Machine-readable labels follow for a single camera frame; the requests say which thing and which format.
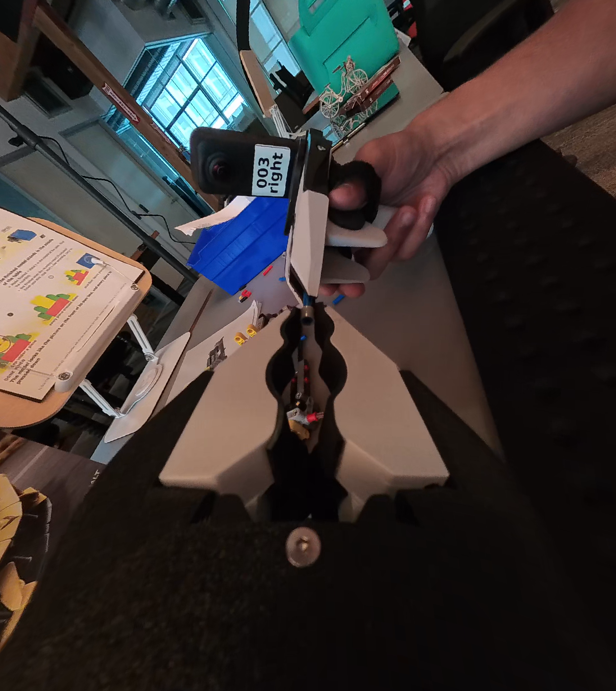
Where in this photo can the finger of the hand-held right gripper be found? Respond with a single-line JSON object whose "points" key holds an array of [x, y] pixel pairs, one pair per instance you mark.
{"points": [[308, 243], [289, 270]]}

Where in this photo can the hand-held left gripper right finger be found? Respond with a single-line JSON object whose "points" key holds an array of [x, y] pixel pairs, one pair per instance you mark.
{"points": [[389, 432]]}

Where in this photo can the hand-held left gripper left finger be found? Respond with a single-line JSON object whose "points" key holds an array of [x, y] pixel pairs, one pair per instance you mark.
{"points": [[221, 432]]}

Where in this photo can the blue lego pin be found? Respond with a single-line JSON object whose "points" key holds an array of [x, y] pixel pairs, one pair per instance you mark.
{"points": [[307, 318]]}

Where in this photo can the person's right forearm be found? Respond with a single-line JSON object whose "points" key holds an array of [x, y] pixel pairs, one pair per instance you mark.
{"points": [[529, 86]]}

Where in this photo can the pile of small lego pins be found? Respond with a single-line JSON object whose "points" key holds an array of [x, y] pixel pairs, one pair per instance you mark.
{"points": [[267, 270]]}

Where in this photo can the lego car chassis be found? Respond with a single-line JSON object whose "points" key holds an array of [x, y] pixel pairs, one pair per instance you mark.
{"points": [[302, 388]]}

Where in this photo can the lego set box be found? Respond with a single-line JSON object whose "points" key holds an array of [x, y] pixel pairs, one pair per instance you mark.
{"points": [[6, 540]]}

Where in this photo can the person's right hand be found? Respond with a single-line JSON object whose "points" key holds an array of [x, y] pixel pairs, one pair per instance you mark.
{"points": [[416, 178]]}

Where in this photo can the blue plastic bin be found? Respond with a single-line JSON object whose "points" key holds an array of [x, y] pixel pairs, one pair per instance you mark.
{"points": [[243, 248]]}

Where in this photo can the white paper sheets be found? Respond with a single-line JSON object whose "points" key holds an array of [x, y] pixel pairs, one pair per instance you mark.
{"points": [[216, 218]]}

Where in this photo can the open instruction booklet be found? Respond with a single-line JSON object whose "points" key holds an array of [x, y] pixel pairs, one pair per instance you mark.
{"points": [[200, 356]]}

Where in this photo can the white board stand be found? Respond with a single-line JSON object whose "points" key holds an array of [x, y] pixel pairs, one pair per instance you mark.
{"points": [[146, 378]]}

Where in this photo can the teal carry case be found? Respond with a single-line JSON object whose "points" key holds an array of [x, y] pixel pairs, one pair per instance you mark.
{"points": [[340, 43]]}

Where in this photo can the brown flat box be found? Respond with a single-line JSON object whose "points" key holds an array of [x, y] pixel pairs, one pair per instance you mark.
{"points": [[383, 81]]}

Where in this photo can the black dotted mat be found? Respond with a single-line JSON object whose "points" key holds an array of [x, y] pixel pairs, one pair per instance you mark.
{"points": [[556, 378]]}

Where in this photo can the task instruction board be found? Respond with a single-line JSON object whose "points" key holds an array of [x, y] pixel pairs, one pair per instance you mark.
{"points": [[43, 302]]}

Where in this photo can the black mesh chair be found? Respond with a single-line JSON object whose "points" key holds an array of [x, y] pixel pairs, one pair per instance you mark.
{"points": [[475, 38]]}

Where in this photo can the wooden post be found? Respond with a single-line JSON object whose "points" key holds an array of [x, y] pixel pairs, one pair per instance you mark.
{"points": [[113, 92]]}

